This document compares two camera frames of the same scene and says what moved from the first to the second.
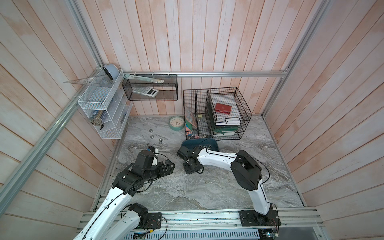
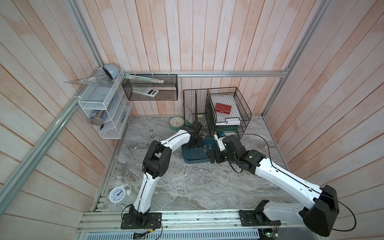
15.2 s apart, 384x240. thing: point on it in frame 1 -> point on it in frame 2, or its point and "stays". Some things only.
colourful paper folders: (190, 122) stays
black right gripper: (188, 171) -> (217, 153)
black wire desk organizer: (221, 113) stays
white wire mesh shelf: (107, 103) stays
